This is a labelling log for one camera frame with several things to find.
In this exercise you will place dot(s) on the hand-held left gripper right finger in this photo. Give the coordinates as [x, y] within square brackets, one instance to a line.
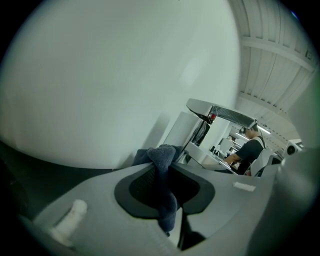
[225, 207]

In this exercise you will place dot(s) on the chrome faucet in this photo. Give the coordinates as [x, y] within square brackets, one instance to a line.
[200, 105]

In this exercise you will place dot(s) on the dark blue cloth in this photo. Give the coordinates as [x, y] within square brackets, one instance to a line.
[165, 195]

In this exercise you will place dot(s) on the black marble vanity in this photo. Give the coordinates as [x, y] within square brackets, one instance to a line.
[37, 180]

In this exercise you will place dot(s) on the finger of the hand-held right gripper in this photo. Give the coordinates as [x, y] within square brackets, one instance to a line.
[263, 162]

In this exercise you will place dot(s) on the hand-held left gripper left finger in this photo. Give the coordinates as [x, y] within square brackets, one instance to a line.
[100, 212]

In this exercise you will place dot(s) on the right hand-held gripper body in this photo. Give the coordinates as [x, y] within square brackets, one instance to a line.
[292, 150]

